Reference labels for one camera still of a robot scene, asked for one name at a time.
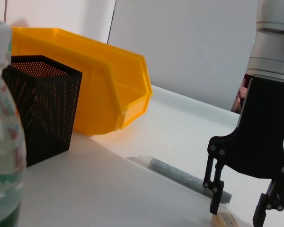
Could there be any yellow plastic bin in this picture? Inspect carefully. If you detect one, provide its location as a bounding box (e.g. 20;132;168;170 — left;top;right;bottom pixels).
10;27;153;137

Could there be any black mesh pen holder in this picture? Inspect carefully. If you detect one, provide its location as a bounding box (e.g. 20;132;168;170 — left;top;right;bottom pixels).
1;55;83;168

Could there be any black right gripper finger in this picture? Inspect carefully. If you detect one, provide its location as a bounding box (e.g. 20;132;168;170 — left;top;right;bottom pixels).
203;153;226;215

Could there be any green label water bottle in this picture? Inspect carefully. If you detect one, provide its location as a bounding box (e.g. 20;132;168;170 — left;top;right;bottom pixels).
0;17;27;227

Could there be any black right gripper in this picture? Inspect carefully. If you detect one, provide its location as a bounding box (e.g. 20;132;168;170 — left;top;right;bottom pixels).
208;77;284;225

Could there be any beige eraser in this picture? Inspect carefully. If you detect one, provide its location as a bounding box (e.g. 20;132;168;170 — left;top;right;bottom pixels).
210;212;238;226

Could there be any grey marker pen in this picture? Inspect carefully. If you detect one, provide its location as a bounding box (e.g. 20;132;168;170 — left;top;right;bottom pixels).
126;155;233;205

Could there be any person in red clothing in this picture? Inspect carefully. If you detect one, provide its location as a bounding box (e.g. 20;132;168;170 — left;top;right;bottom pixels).
231;73;251;114

